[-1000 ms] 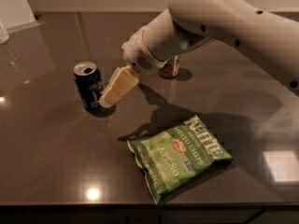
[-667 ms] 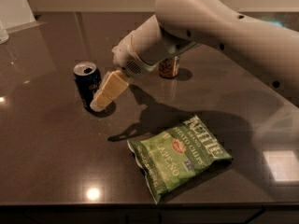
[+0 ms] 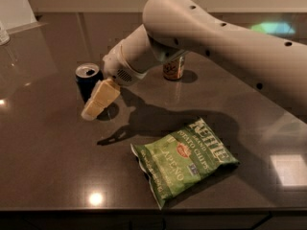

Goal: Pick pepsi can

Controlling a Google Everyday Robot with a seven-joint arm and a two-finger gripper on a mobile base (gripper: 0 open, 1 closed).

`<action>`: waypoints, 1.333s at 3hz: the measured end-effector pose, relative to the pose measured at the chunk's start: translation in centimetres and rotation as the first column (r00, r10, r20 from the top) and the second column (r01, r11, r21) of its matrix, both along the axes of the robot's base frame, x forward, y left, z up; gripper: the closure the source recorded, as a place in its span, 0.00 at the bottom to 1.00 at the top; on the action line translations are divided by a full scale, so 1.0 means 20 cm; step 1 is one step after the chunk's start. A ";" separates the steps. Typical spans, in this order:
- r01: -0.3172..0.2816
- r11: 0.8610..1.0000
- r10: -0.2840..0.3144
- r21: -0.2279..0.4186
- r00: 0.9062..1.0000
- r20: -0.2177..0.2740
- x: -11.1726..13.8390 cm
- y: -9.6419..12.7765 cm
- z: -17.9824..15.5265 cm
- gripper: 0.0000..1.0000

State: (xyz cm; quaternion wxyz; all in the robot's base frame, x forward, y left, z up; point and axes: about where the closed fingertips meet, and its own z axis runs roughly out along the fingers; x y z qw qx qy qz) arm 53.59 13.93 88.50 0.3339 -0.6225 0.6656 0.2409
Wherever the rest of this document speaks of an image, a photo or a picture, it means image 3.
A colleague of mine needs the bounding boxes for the blue pepsi can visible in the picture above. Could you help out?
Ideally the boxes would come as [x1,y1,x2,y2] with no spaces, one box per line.
[75,63,104,103]

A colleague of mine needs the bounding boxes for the orange soda can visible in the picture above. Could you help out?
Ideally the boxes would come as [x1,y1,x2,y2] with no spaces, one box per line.
[163,56,185,81]

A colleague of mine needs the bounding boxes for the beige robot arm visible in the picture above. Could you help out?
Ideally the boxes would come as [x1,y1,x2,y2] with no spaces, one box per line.
[82,0,307,122]

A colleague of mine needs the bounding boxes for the green kettle chips bag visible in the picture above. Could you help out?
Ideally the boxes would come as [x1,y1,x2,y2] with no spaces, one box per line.
[130,118,239,209]

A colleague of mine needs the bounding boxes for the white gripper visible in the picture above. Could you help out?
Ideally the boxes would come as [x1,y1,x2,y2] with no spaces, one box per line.
[82,39,148,121]

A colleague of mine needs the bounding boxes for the white board panel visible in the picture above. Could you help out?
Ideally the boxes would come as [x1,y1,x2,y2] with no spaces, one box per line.
[0,0,46,35]

